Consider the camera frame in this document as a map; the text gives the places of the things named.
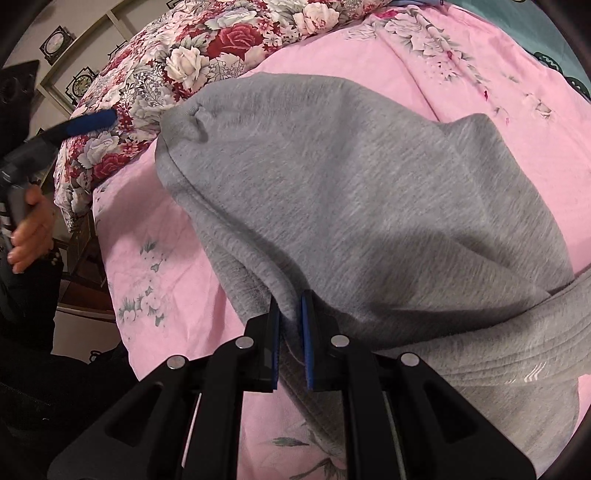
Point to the grey sweat pants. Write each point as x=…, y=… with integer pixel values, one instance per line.
x=346, y=184

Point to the person's left forearm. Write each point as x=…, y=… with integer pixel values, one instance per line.
x=27, y=300

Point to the person's left hand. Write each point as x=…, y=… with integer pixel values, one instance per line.
x=32, y=230

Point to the black ornate framed clock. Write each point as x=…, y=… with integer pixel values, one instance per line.
x=56, y=44
x=83, y=85

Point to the red floral quilt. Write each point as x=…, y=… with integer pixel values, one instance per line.
x=207, y=50

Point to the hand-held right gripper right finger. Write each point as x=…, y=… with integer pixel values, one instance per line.
x=307, y=342

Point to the teal heart print sheet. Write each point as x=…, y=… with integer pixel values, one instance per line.
x=508, y=27

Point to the wooden nightstand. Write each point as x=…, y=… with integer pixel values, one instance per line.
x=85, y=263

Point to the pale wall shelf frame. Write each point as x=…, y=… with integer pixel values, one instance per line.
x=111, y=34

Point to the pink floral bedsheet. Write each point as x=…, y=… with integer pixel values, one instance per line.
x=152, y=221

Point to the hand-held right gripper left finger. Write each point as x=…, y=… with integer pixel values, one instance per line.
x=275, y=342

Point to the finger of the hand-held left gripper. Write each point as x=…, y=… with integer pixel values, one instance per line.
x=87, y=123

